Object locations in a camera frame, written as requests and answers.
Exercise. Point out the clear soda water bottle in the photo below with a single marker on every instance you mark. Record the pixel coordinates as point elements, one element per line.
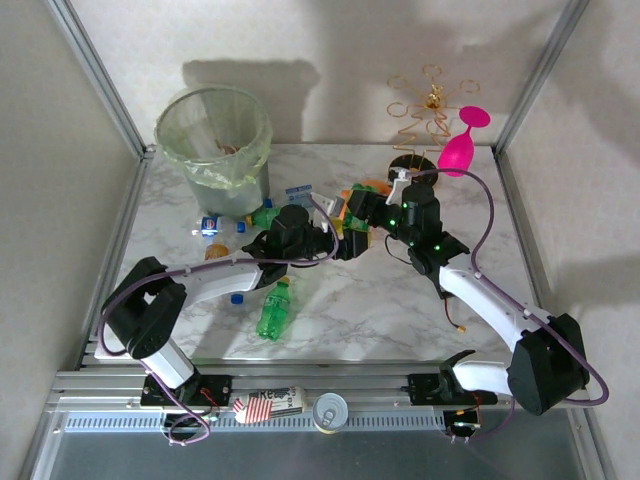
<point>297,192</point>

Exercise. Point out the clear Pepsi label bottle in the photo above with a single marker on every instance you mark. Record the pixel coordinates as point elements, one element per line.
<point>237,299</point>
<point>209,225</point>

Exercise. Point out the copper brown drink bottle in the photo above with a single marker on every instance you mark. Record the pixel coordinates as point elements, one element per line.
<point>230,148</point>

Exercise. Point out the grey mesh waste bin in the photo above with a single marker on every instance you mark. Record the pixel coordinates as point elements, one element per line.
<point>230,197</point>

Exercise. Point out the orange fish plush toy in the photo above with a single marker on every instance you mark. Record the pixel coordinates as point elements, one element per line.
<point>341,206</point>

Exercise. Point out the pink plastic wine glass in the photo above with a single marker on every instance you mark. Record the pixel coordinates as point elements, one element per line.
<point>455,155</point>

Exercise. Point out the striped snack packet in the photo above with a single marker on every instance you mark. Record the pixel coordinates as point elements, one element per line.
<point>270,402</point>

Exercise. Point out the silver tin can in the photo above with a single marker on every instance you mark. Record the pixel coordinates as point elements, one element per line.
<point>330,411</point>

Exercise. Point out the grey slotted strip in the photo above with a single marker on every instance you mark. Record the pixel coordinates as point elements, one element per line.
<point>390,422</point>

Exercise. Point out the small black control board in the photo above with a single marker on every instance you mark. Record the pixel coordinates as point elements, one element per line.
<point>187,422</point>
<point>462,426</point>

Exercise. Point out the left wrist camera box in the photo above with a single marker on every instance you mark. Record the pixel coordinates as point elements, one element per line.
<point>322,204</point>

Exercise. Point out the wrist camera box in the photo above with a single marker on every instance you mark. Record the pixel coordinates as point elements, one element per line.
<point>322,204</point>
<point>400,185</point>

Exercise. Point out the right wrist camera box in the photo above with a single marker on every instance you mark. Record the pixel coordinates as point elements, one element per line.
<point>400,185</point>

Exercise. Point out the aluminium side rail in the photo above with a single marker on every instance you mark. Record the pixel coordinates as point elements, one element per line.
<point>125,225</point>
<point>522,215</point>

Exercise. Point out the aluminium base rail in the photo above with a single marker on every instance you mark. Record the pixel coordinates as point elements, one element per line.
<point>360,390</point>

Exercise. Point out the aluminium frame post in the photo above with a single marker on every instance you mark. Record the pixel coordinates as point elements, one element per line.
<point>100,75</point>
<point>537,75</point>

